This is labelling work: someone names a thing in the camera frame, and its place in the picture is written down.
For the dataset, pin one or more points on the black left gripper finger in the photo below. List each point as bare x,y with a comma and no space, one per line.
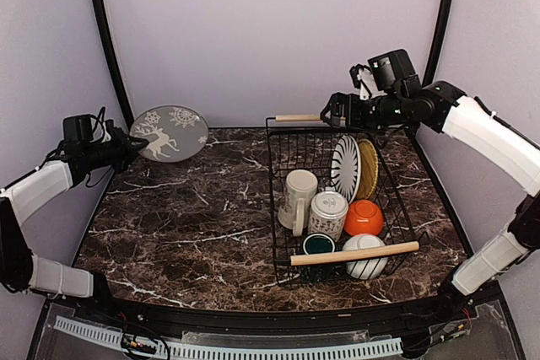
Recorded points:
127,138
134,146

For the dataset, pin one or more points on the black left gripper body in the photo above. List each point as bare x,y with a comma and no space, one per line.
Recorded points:
110,153

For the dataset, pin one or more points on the white cup with black characters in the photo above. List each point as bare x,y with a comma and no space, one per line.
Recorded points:
327,214

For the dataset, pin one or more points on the grey reindeer snowflake plate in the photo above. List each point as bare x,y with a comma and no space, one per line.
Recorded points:
174,133

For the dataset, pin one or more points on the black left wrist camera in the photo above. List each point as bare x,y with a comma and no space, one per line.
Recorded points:
111,132

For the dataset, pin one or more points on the black wire dish rack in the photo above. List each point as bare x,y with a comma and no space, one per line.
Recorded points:
295,144

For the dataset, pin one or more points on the dark green cup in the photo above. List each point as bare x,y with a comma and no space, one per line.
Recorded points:
317,243

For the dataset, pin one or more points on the yellow woven plate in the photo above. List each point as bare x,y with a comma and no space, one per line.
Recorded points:
369,170

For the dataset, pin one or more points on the white plate with black stripes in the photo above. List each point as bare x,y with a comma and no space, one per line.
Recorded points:
345,168

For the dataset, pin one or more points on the white mug with grey pattern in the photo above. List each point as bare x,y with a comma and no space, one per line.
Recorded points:
300,187

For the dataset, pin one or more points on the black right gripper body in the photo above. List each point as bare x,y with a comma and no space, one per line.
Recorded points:
390,110

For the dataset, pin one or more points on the orange bowl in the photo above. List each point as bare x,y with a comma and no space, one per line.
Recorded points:
364,217

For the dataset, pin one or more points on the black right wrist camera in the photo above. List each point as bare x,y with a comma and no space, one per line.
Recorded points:
363,80

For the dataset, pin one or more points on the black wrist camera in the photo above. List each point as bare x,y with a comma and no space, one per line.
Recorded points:
363,80
111,132

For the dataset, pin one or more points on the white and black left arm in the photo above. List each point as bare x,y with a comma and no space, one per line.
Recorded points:
89,142

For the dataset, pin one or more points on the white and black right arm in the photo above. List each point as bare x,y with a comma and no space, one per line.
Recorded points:
488,170

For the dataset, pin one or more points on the white slotted cable duct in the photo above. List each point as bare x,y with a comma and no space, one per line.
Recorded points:
195,345

